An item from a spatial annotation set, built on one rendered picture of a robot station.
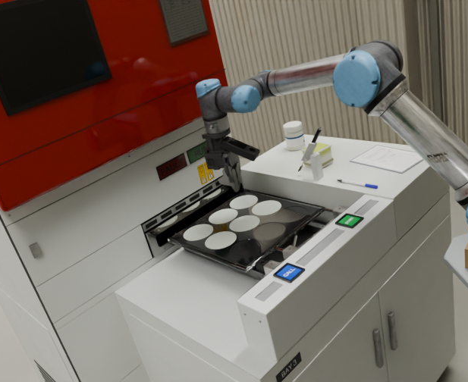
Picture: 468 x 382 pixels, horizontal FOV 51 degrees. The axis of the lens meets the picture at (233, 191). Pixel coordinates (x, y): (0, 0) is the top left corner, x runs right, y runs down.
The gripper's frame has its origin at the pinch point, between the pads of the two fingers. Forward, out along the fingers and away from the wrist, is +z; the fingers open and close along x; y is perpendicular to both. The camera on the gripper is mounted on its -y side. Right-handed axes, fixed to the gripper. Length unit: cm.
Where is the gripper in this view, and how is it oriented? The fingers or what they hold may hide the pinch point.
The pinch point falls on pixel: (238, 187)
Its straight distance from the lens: 157.1
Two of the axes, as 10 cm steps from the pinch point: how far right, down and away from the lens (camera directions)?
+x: -3.6, 4.7, -8.1
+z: 2.2, 8.8, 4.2
